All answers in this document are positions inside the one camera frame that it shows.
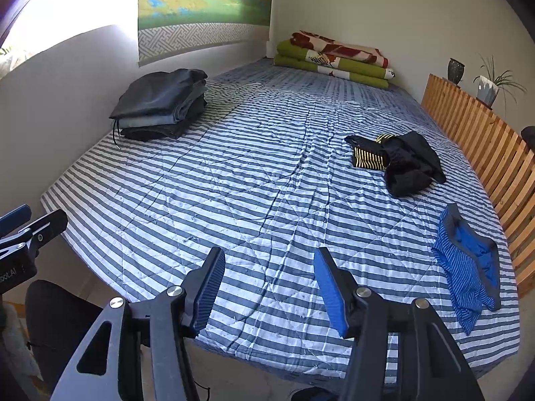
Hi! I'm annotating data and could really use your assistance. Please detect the person's black trouser leg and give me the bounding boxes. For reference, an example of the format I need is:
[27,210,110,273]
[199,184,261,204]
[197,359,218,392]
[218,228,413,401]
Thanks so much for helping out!
[25,280,105,393]

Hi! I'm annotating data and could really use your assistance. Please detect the folded green quilt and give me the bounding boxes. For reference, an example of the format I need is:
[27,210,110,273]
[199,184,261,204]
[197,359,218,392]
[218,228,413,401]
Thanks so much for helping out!
[274,41,396,90]

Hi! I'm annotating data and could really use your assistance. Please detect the dark ceramic vase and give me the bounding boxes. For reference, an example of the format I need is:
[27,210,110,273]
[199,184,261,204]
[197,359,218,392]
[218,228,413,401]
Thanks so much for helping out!
[447,57,465,85]

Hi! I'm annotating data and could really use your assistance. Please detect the striped bed quilt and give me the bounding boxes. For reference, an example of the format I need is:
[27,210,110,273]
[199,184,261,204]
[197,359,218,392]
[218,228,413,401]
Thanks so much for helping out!
[39,58,521,385]

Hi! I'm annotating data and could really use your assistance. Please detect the folded red patterned blanket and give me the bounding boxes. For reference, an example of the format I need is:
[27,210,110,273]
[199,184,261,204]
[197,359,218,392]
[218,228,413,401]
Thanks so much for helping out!
[288,30,389,68]

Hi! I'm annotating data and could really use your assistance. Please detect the potted plant in white pot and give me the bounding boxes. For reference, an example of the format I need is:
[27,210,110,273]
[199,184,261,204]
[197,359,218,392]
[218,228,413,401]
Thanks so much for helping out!
[473,54,527,109]

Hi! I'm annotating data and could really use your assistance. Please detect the bright window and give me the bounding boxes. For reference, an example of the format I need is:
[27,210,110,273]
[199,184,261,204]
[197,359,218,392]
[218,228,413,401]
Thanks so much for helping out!
[0,0,138,80]

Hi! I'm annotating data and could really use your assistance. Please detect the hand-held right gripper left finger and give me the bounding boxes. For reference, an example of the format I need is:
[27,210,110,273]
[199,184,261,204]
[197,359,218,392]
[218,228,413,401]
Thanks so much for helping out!
[50,246,226,401]

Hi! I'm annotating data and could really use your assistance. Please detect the black yellow striped garment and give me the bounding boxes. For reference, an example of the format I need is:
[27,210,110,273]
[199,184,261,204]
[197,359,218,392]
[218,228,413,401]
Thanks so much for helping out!
[345,131,447,198]

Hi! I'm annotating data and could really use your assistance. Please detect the dark navy shorts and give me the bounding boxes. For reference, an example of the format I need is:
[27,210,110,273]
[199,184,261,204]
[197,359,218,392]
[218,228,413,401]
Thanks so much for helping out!
[109,69,208,149]

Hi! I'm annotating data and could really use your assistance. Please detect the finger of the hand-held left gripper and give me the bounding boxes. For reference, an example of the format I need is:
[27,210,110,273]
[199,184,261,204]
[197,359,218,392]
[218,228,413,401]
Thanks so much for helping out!
[19,210,68,255]
[0,205,32,237]

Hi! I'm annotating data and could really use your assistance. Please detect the blue striped underwear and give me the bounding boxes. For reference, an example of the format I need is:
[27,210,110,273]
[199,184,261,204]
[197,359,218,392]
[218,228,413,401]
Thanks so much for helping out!
[431,203,502,335]

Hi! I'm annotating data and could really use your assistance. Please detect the wooden slatted headboard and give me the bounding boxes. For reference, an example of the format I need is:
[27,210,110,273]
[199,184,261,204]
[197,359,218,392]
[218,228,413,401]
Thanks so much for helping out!
[421,74,535,299]

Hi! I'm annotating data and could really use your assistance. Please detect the folded black garment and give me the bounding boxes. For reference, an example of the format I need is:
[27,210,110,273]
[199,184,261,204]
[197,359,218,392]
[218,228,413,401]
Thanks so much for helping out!
[121,117,197,142]

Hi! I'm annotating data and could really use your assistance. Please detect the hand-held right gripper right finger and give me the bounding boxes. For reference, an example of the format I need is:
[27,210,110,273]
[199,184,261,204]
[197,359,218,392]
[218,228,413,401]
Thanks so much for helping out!
[313,247,486,401]

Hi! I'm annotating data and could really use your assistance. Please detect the landscape wall scroll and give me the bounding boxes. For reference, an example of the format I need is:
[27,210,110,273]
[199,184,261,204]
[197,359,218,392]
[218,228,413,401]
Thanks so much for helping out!
[138,0,274,66]

